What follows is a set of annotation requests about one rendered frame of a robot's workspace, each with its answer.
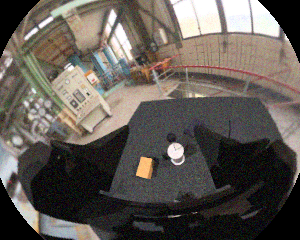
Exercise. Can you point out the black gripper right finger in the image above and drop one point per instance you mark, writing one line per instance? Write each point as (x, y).
(225, 157)

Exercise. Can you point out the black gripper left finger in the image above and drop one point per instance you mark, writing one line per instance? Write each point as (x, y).
(99, 159)

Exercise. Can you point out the glass french press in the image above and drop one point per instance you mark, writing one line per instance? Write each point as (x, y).
(175, 151)

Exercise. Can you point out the tan cube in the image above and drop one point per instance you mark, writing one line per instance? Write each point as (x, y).
(145, 167)

